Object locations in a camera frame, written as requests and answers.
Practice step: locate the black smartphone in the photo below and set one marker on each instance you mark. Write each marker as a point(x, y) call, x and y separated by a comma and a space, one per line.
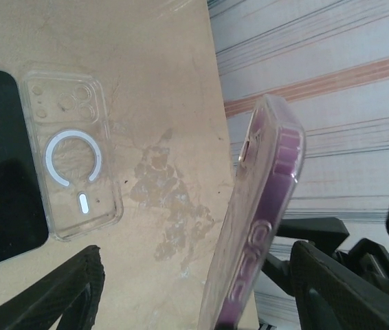
point(2, 172)

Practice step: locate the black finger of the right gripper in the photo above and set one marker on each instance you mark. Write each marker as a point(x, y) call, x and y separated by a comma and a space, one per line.
point(278, 278)
point(318, 232)

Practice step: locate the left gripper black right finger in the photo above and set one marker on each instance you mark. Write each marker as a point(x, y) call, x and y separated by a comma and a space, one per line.
point(335, 299)

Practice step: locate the purple smartphone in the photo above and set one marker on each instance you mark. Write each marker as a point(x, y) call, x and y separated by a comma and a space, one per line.
point(284, 161)

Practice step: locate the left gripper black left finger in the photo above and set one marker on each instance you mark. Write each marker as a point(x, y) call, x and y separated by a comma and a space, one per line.
point(43, 292)

